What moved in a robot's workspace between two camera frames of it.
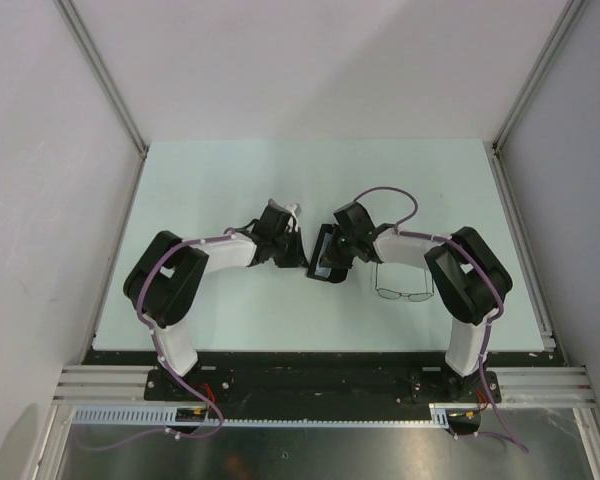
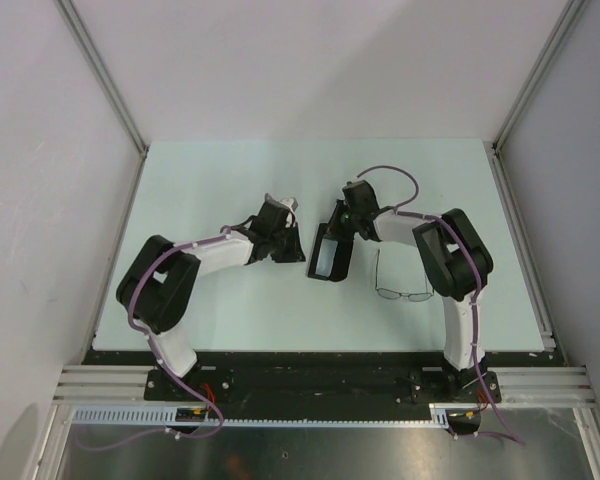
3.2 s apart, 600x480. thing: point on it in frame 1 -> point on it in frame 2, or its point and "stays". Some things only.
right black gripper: x=347 y=260 -> x=346 y=208
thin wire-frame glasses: x=390 y=294 stays
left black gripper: x=297 y=259 stays
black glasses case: x=338 y=274 stays
